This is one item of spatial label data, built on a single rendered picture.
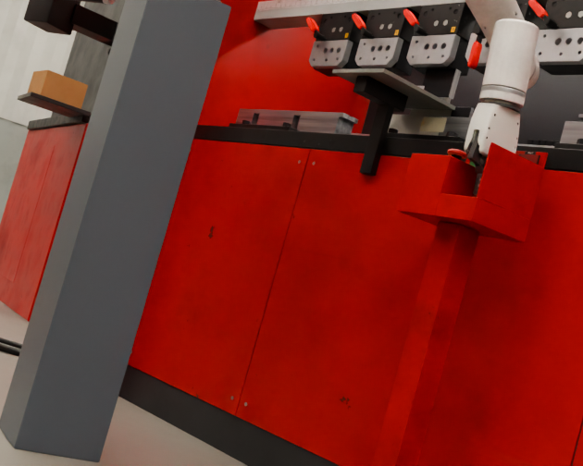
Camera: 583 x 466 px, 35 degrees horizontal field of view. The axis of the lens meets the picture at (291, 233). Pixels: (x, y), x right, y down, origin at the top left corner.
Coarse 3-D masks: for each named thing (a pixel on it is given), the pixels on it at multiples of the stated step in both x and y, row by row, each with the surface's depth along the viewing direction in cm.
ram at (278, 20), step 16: (368, 0) 263; (384, 0) 258; (400, 0) 253; (416, 0) 249; (432, 0) 244; (448, 0) 240; (464, 0) 236; (544, 0) 220; (256, 16) 303; (272, 16) 297; (288, 16) 290; (304, 16) 285; (320, 16) 280
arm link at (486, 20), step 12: (468, 0) 181; (480, 0) 180; (492, 0) 180; (504, 0) 181; (480, 12) 183; (492, 12) 183; (504, 12) 183; (516, 12) 184; (480, 24) 187; (492, 24) 185; (528, 84) 183
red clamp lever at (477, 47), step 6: (480, 30) 223; (480, 36) 224; (474, 42) 224; (480, 42) 224; (474, 48) 223; (480, 48) 224; (474, 54) 223; (468, 60) 224; (474, 60) 223; (468, 66) 224; (474, 66) 223
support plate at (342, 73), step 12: (336, 72) 228; (348, 72) 224; (360, 72) 221; (372, 72) 218; (384, 72) 215; (396, 84) 223; (408, 84) 220; (408, 96) 231; (420, 96) 228; (432, 96) 226; (408, 108) 244; (420, 108) 240; (432, 108) 236; (444, 108) 233
